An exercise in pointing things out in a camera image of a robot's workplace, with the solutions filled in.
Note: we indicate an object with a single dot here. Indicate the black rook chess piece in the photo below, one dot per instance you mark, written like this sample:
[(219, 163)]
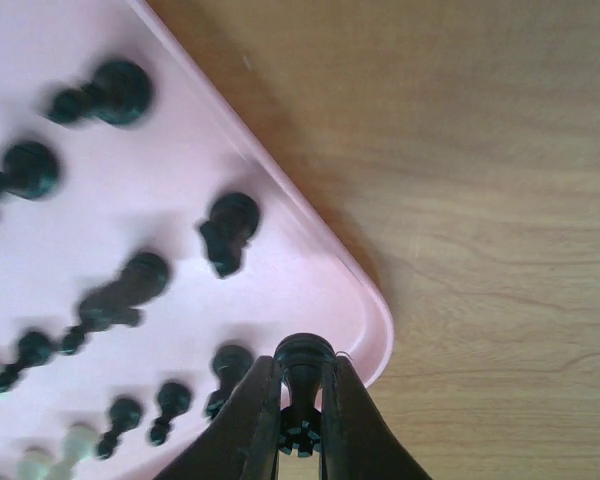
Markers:
[(301, 357)]

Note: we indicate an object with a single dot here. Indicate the white pawn chess piece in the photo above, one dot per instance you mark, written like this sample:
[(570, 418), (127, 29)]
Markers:
[(77, 446)]

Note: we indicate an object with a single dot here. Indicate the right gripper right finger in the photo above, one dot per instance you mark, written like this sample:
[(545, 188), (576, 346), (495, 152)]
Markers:
[(356, 442)]

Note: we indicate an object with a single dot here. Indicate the black pawn chess piece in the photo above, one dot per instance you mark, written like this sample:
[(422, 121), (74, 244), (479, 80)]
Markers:
[(144, 277), (173, 399), (34, 349), (119, 93), (29, 170)]

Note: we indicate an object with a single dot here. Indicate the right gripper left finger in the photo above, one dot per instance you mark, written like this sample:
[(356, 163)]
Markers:
[(241, 443)]

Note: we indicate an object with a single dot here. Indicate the pink plastic tray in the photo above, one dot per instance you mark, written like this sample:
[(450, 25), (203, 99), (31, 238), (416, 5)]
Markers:
[(150, 186)]

